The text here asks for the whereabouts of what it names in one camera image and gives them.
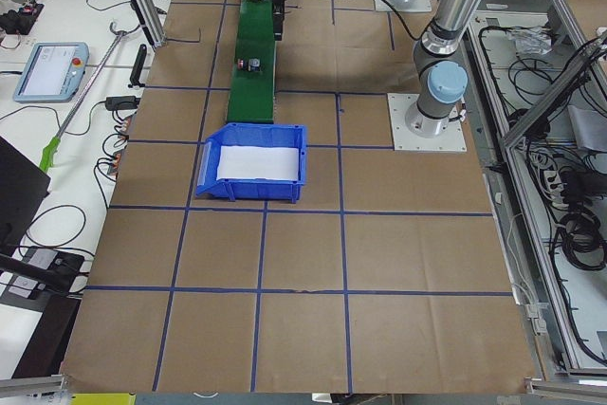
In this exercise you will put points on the white foam pad left bin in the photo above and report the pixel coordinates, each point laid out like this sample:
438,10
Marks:
250,162

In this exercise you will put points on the blue teach pendant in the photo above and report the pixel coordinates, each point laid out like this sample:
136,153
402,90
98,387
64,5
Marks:
53,72

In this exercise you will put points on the left blue plastic bin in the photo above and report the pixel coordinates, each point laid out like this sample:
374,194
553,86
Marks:
258,135

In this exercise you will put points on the black power adapter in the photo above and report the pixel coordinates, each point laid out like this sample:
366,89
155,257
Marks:
116,103

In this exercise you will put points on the green conveyor belt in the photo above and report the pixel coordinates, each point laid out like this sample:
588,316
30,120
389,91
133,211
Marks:
251,96

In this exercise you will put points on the red push button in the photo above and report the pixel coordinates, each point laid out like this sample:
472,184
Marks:
250,65

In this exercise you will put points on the grabber stick tool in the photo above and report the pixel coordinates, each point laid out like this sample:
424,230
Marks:
50,150

